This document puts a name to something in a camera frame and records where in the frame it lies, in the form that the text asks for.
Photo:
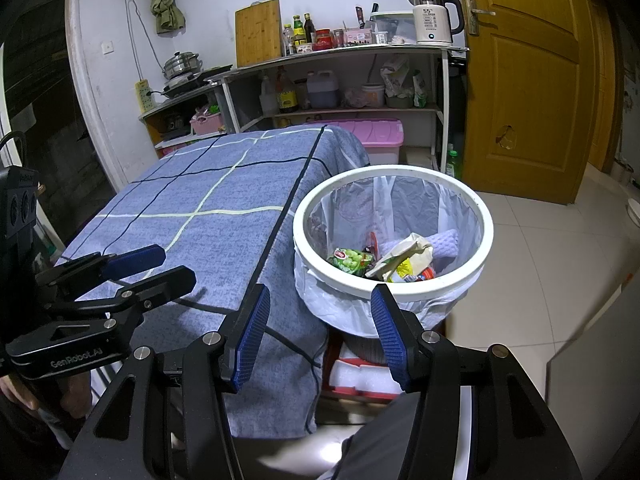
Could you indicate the blue plaid blanket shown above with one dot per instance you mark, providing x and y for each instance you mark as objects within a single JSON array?
[{"x": 215, "y": 240}]

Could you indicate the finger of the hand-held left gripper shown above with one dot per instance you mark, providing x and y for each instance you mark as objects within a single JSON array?
[
  {"x": 137, "y": 260},
  {"x": 170, "y": 285}
]

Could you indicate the crumpled plastic bags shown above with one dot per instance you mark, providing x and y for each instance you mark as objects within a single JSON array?
[{"x": 402, "y": 85}]

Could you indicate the white electric kettle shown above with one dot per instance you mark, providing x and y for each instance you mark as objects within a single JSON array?
[{"x": 432, "y": 20}]

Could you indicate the white shelf unit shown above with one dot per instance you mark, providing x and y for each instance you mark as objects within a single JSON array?
[{"x": 227, "y": 110}]

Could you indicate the person's grey trouser leg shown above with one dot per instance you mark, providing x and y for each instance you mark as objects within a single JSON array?
[{"x": 370, "y": 445}]

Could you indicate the red white crate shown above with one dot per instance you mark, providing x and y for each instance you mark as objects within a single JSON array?
[{"x": 360, "y": 375}]

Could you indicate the yellow wooden door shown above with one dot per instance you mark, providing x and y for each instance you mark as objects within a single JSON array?
[{"x": 530, "y": 85}]

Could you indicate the pink storage box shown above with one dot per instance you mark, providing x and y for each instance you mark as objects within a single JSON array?
[{"x": 375, "y": 132}]

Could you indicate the dark sauce bottle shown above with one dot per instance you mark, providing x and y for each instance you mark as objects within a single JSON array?
[{"x": 310, "y": 30}]

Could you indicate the cream paper packet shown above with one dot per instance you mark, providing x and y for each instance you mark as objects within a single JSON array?
[{"x": 405, "y": 250}]

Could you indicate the black induction cooker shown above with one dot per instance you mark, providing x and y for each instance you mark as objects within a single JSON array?
[{"x": 185, "y": 85}]

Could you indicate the pink knife holder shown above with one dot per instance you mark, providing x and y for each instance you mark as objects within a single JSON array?
[{"x": 360, "y": 37}]

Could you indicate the soy sauce bottle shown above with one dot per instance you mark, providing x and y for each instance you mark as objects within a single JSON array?
[{"x": 287, "y": 95}]

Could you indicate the yellow power strip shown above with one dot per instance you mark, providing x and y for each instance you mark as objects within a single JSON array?
[{"x": 144, "y": 97}]

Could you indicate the green snack packet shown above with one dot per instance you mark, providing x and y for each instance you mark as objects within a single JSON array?
[{"x": 350, "y": 260}]

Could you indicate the person's left hand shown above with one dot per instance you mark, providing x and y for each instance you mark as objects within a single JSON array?
[{"x": 20, "y": 392}]

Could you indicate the red jar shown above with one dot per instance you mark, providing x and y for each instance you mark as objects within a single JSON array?
[{"x": 323, "y": 40}]

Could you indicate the wooden cutting board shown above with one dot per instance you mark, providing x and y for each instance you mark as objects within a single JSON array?
[{"x": 257, "y": 35}]

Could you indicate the white wall switch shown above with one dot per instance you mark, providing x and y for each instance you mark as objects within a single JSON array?
[{"x": 107, "y": 48}]

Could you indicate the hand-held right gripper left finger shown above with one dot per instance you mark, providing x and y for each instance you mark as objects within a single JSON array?
[{"x": 250, "y": 340}]

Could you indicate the white plastic bottle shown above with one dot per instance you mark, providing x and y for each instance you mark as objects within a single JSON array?
[{"x": 268, "y": 99}]

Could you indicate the steel pot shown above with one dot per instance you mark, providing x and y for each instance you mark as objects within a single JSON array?
[{"x": 182, "y": 65}]

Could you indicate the short white foam net sleeve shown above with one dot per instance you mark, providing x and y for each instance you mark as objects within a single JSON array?
[{"x": 442, "y": 244}]

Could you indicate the white trash bin with liner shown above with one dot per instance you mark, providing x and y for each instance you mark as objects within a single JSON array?
[{"x": 340, "y": 284}]

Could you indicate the purple liquid jug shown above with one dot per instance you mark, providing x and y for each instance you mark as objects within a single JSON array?
[{"x": 322, "y": 92}]

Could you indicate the grey board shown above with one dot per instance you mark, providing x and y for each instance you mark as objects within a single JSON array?
[{"x": 600, "y": 385}]

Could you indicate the green label bottle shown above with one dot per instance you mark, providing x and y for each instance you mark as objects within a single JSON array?
[{"x": 299, "y": 34}]

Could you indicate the low wooden shelf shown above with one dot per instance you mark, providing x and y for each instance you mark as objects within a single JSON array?
[{"x": 180, "y": 100}]

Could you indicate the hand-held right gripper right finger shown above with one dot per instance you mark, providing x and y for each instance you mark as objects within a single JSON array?
[{"x": 390, "y": 340}]

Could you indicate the pink basket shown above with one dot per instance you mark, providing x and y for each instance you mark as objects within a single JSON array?
[{"x": 207, "y": 124}]

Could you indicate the clear plastic container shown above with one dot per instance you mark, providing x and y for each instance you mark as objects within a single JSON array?
[{"x": 395, "y": 27}]

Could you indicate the green floor bottle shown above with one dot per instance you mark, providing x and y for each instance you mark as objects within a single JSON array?
[{"x": 452, "y": 164}]

